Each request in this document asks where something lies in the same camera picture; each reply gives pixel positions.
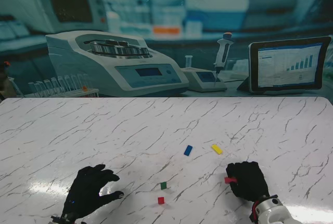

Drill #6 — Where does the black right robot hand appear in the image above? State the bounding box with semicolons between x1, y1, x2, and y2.
225;161;270;202

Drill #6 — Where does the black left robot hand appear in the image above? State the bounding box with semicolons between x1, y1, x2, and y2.
62;164;124;218

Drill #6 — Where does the printed laboratory backdrop banner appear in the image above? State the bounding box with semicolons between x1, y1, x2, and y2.
0;0;333;99

